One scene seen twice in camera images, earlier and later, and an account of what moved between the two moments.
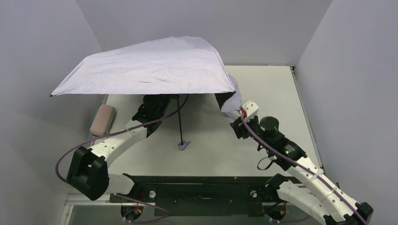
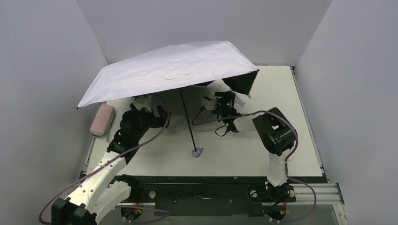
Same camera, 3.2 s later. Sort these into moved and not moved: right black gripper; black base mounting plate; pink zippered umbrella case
Moved: right black gripper
Not moved: black base mounting plate; pink zippered umbrella case
